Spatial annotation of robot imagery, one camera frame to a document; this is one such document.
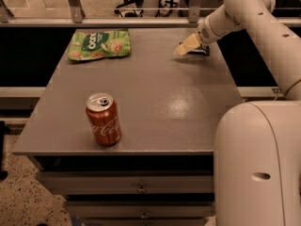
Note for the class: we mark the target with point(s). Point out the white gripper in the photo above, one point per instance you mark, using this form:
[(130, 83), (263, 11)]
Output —
[(205, 35)]

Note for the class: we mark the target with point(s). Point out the dark blue rxbar wrapper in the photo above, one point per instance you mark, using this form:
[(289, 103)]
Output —
[(202, 50)]

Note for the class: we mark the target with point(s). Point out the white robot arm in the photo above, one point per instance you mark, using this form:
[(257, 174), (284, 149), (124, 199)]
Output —
[(257, 145)]

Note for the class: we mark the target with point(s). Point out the red coca-cola can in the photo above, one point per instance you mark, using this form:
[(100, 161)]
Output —
[(103, 117)]

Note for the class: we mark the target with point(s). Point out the metal guard railing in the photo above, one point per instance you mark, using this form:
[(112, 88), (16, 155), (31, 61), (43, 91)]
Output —
[(105, 13)]

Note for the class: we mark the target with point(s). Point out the black office chair base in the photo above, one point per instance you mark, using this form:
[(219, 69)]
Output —
[(136, 12)]

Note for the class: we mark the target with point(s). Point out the green chip bag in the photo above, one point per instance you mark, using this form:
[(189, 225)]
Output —
[(97, 45)]

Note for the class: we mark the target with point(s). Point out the grey drawer cabinet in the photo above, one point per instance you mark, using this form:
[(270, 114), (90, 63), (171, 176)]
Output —
[(169, 107)]

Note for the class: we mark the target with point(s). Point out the brass top drawer knob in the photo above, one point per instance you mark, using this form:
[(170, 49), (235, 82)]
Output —
[(141, 189)]

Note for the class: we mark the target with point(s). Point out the brass drawer knob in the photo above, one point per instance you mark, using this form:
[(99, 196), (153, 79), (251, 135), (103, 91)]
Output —
[(144, 215), (141, 189)]

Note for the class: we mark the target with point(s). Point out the brass lower drawer knob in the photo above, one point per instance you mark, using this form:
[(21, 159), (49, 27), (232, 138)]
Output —
[(144, 215)]

